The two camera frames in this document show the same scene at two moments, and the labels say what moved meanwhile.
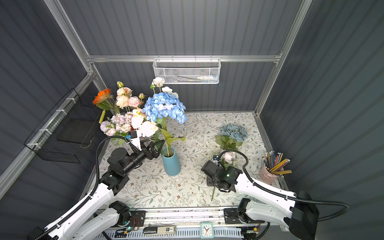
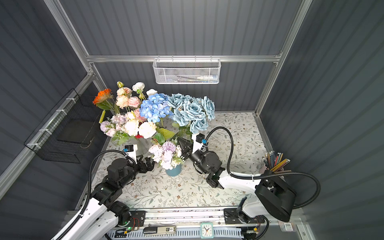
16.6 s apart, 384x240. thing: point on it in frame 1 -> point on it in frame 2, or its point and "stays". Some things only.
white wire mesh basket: (187, 71) stays
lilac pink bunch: (227, 157) -> (168, 154)
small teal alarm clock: (207, 230) stays
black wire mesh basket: (74, 121) stays
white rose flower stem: (159, 82) -> (138, 87)
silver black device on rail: (159, 230) stays
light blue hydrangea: (232, 136) -> (194, 112)
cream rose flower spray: (124, 94) stays
